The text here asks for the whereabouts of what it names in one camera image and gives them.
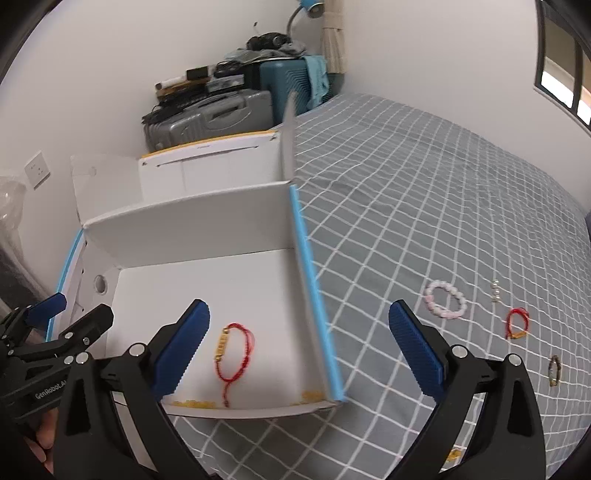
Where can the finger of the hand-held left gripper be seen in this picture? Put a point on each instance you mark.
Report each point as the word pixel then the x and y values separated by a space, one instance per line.
pixel 90 325
pixel 46 308

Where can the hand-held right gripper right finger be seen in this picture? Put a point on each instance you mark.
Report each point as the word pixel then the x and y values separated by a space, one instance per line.
pixel 418 350

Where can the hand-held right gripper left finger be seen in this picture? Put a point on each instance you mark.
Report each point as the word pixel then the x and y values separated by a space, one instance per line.
pixel 184 346

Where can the blue and yellow box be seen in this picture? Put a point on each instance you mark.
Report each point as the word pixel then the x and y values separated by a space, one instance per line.
pixel 184 221

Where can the person's left hand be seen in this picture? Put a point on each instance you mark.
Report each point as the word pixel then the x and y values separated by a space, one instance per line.
pixel 44 436

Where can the clear plastic bag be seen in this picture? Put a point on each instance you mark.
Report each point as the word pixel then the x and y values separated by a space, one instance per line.
pixel 9 217

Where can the grey checked bed sheet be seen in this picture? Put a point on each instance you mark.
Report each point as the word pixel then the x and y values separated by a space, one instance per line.
pixel 438 194

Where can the grey hard suitcase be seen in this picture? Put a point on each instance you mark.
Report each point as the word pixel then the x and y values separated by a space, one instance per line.
pixel 207 117

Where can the stack of black cases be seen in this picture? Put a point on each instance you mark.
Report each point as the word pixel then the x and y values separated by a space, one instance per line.
pixel 198 85

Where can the teal hard suitcase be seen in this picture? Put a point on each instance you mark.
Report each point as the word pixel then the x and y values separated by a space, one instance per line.
pixel 286 83

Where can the teal cloth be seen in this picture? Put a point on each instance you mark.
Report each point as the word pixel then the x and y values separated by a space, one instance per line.
pixel 318 78

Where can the dark clothes pile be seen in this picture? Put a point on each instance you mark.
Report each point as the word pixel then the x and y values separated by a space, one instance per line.
pixel 272 46

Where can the beige curtain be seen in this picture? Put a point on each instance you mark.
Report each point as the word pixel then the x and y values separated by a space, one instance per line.
pixel 332 41

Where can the dark framed window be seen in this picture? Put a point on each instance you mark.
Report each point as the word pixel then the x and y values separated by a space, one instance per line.
pixel 563 60

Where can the blue desk lamp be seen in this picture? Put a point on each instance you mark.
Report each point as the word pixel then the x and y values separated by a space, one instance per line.
pixel 307 7

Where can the white wall socket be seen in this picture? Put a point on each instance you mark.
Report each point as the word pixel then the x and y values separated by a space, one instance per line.
pixel 36 171

